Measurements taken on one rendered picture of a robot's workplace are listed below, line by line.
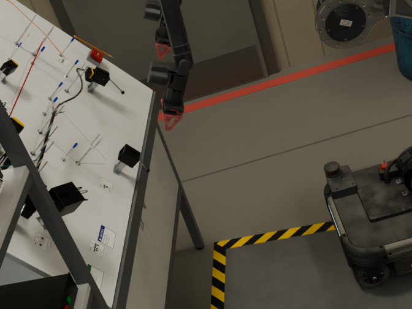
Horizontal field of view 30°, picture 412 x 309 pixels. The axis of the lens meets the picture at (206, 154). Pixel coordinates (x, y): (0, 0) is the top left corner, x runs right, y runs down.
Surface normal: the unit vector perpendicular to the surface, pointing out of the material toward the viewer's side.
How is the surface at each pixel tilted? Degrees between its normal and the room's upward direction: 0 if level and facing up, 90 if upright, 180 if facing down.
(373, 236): 0
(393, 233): 0
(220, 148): 0
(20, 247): 53
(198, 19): 90
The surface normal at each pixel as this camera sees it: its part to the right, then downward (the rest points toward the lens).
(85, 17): 0.10, 0.56
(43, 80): 0.61, -0.62
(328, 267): -0.28, -0.78
